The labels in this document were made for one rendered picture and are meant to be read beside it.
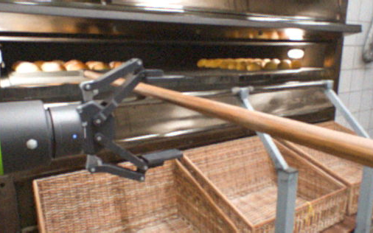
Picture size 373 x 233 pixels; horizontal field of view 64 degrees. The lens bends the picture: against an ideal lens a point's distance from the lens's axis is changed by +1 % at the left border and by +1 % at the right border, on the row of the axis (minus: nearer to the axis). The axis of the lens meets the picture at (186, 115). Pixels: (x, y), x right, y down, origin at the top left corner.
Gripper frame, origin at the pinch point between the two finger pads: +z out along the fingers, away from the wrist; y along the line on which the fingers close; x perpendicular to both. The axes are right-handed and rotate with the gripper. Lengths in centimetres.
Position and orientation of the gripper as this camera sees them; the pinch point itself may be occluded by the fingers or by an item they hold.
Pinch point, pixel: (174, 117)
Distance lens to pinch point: 52.1
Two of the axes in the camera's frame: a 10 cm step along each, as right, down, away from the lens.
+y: -0.1, 9.8, 2.0
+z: 8.4, -1.0, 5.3
